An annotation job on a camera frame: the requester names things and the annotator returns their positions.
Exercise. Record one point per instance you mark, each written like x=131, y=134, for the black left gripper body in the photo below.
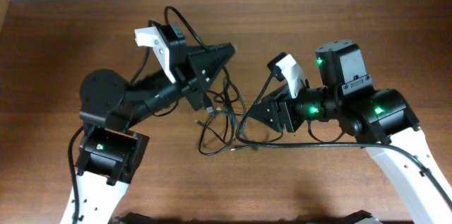
x=189, y=84

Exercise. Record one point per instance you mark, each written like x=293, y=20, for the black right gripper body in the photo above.
x=295, y=109

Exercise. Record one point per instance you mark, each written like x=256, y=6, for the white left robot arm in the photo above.
x=110, y=152

